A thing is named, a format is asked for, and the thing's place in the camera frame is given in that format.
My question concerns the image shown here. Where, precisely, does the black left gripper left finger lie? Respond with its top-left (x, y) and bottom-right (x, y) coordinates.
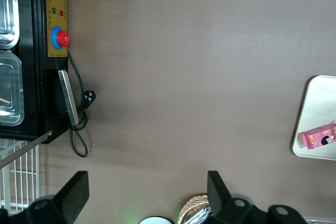
top-left (0, 170), bottom-right (90, 224)

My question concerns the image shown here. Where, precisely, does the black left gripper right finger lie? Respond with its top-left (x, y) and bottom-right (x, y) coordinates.
top-left (207, 170), bottom-right (308, 224)

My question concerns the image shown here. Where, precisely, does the beige plastic serving tray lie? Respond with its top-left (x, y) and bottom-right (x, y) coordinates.
top-left (291, 74), bottom-right (336, 161)

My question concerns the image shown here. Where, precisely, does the aluminium foil container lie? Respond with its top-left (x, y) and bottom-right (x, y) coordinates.
top-left (193, 204), bottom-right (212, 224)

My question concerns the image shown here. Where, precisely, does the light wicker basket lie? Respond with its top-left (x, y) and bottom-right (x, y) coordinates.
top-left (177, 194), bottom-right (211, 224)

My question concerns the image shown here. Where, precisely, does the grey metal strip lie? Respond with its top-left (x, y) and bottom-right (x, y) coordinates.
top-left (0, 130), bottom-right (53, 169)

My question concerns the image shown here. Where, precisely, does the pink cartoon snack packet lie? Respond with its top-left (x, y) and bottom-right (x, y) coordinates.
top-left (301, 123), bottom-right (336, 152)

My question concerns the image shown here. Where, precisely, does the metal container in machine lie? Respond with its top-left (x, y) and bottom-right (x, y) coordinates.
top-left (0, 50), bottom-right (25, 127)
top-left (0, 0), bottom-right (20, 49)

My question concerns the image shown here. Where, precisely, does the black sealing machine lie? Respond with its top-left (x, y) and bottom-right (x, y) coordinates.
top-left (0, 0), bottom-right (69, 145)

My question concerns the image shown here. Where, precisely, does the red emergency stop button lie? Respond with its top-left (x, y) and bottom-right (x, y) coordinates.
top-left (51, 26), bottom-right (71, 50)

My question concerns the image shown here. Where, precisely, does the white wire rack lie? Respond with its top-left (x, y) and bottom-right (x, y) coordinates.
top-left (0, 139), bottom-right (40, 213)

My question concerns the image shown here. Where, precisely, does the silver machine handle bar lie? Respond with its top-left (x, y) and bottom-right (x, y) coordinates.
top-left (57, 69), bottom-right (80, 127)

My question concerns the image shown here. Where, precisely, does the black power cable with plug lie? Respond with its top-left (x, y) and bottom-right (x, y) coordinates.
top-left (67, 50), bottom-right (97, 158)

